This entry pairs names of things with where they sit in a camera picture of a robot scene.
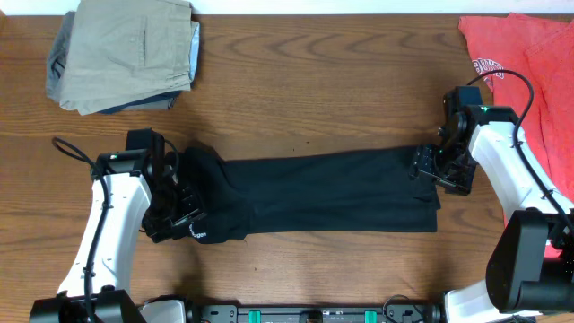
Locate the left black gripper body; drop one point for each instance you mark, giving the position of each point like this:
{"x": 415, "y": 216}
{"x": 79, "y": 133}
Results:
{"x": 180, "y": 211}

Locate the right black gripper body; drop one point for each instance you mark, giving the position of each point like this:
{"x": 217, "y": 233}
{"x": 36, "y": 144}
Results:
{"x": 430, "y": 168}

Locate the black polo shirt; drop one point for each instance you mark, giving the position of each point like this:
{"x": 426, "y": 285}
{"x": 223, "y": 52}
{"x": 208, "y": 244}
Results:
{"x": 367, "y": 190}

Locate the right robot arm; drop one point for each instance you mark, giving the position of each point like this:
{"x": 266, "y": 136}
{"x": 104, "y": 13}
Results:
{"x": 530, "y": 271}

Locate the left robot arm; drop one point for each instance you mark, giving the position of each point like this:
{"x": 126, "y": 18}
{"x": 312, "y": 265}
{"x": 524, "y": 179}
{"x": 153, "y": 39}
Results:
{"x": 133, "y": 191}

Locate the folded dark blue garment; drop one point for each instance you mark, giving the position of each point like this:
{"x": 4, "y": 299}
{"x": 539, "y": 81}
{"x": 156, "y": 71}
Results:
{"x": 161, "y": 101}

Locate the red printed t-shirt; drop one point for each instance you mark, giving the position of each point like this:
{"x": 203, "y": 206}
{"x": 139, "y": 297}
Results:
{"x": 527, "y": 62}

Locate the folded khaki trousers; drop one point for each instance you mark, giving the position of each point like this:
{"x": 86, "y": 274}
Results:
{"x": 124, "y": 48}

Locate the folded light blue garment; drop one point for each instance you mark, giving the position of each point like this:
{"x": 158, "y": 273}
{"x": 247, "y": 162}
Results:
{"x": 194, "y": 49}

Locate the folded grey garment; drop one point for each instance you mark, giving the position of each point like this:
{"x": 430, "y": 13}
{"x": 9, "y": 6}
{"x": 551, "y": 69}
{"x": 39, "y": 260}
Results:
{"x": 57, "y": 57}

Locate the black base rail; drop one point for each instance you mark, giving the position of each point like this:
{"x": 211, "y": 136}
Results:
{"x": 392, "y": 312}

